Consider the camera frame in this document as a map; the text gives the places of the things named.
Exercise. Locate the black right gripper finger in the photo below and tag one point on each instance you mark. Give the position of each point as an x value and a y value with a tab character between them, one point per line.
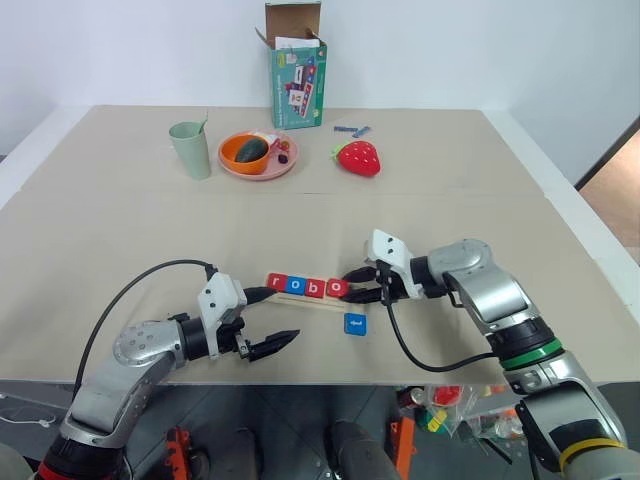
362	275
365	296

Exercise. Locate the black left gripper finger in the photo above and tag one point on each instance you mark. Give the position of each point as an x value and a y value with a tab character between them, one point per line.
257	294
270	345

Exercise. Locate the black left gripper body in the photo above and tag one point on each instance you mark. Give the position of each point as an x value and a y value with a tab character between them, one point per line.
235	340

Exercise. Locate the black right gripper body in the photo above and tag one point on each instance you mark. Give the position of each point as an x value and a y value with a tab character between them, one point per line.
390	287

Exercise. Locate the red letter b tile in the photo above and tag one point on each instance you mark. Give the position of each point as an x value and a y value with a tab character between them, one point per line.
314	287

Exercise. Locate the wooden tile rack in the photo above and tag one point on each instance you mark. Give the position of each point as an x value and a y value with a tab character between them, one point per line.
310	301

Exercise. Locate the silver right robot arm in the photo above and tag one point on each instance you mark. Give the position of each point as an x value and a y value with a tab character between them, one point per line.
495	295

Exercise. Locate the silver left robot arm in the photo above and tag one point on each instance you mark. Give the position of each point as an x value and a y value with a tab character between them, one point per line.
130	360

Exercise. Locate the blue letter tile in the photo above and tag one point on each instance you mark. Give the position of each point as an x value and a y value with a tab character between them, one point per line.
355	323

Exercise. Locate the red toy strawberry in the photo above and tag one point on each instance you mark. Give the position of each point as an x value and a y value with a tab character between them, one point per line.
360	159

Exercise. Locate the orange black tool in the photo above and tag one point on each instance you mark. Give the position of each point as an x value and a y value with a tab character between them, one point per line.
402	447
179	452

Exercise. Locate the pink plate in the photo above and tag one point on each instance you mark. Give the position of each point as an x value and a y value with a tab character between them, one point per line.
285	167

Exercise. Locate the dark rounded shape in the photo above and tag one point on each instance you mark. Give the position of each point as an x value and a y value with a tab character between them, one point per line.
360	452

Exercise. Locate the clear bag of toys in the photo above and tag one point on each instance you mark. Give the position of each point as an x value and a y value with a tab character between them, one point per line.
450	415

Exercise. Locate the orange bowl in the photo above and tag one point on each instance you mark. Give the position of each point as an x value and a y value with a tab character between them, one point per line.
230	155

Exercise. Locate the dark green toy avocado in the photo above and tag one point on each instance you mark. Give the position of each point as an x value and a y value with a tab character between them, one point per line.
250	151

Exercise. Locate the small blue pieces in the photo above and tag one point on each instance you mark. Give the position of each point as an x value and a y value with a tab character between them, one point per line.
362	131

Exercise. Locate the blue stick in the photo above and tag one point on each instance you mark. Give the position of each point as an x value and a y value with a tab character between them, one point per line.
345	129

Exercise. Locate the pale green cup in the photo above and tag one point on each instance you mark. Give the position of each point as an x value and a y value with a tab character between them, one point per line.
192	155

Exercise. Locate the white pink toy food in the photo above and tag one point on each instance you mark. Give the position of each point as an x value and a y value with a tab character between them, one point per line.
265	137

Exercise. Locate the teal cardboard game box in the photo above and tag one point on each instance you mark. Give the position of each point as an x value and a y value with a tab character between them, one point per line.
299	87

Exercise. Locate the white paper sheets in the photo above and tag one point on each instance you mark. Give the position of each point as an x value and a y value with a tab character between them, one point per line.
295	42

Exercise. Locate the brown door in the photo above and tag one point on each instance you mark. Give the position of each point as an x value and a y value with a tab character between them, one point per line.
620	195

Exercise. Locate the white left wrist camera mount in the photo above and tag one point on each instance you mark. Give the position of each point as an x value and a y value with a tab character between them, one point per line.
220	295

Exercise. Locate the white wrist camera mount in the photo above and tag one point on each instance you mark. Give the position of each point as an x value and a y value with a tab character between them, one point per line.
390	247
220	295

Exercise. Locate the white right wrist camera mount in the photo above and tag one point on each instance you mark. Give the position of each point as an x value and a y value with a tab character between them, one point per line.
390	247

